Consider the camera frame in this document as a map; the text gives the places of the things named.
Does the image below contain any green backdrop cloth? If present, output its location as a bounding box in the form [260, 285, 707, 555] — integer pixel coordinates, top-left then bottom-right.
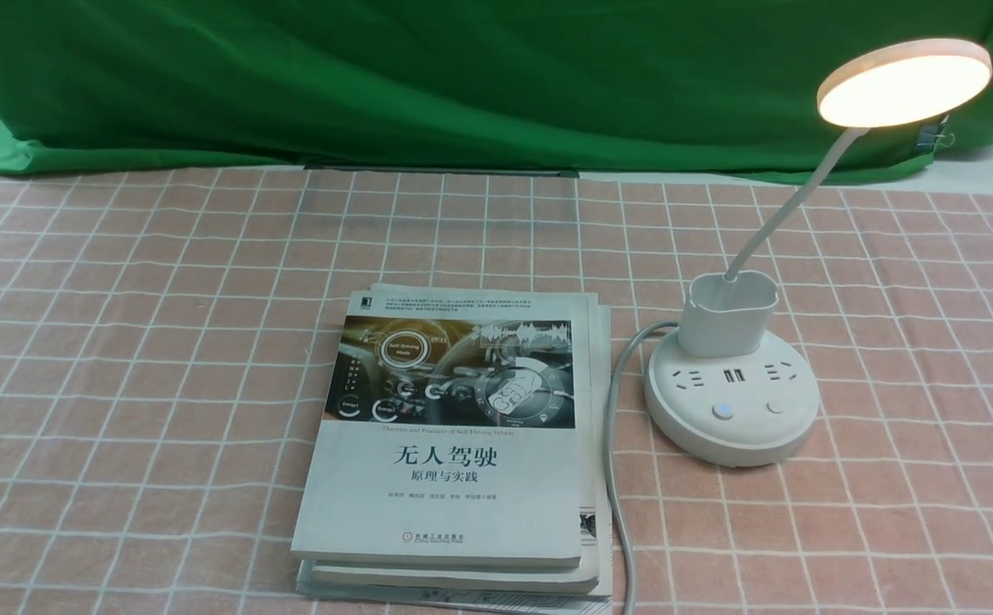
[0, 1, 993, 185]

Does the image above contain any white desk lamp with socket base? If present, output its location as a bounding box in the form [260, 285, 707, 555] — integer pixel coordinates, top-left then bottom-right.
[643, 38, 993, 468]

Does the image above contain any pink checkered tablecloth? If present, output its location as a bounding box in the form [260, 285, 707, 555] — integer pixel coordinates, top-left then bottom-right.
[0, 170, 993, 614]

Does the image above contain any white lamp power cable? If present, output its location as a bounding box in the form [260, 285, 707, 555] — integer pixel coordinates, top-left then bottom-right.
[602, 321, 683, 615]

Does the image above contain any middle white book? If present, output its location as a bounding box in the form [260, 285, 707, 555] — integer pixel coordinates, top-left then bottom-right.
[310, 295, 604, 595]

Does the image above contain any bottom white book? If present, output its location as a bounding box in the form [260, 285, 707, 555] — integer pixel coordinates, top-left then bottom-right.
[297, 283, 614, 615]

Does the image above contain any metal binder clip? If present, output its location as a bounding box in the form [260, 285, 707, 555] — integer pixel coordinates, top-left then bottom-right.
[914, 112, 956, 155]

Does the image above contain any top white self-driving book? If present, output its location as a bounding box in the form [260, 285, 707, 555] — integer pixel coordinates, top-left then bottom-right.
[291, 290, 600, 571]

